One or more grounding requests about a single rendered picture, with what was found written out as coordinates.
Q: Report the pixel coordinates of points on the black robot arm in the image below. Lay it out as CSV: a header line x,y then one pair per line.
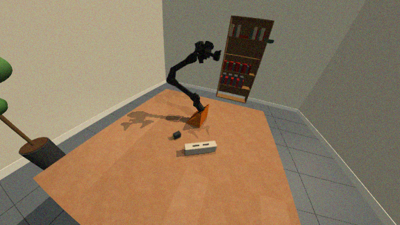
x,y
172,75

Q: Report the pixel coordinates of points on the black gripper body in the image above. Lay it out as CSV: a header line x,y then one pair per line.
x,y
206,53

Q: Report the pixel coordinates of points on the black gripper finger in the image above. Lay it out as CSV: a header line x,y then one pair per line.
x,y
202,46
217,54

